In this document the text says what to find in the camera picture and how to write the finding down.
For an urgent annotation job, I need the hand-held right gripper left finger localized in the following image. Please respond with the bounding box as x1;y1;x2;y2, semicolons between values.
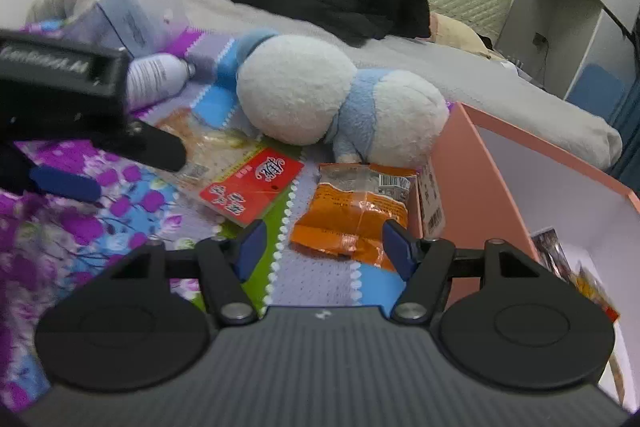
107;219;268;327

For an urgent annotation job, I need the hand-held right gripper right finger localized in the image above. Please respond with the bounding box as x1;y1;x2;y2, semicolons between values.
382;219;551;325

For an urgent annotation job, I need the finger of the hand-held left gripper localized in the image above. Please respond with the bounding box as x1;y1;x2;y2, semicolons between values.
92;119;187;172
29;166;102;204

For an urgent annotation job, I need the large clear packet red label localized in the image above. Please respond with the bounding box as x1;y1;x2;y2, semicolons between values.
155;109;306;228

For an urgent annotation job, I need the pink cardboard box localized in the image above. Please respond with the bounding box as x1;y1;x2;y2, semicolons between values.
415;102;640;408

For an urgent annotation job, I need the orange red snack packet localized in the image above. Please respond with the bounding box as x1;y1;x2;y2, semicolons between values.
575;262;621;323

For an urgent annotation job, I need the colourful printed bed sheet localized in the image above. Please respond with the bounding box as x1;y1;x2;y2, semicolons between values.
0;19;436;413

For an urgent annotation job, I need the white tube bottle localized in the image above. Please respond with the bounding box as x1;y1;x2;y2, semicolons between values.
125;54;197;108

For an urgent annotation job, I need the clear plastic bag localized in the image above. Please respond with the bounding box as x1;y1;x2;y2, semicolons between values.
75;0;191;58

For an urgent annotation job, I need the white and blue plush toy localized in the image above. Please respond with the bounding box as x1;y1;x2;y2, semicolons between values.
235;29;451;164

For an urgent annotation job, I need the grey duvet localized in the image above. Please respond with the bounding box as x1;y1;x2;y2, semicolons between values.
25;0;623;172

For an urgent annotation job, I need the beige pillow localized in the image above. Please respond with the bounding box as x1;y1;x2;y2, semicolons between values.
430;12;501;58

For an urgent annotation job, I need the blue curtain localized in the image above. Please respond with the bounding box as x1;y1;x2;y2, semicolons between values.
607;77;640;188

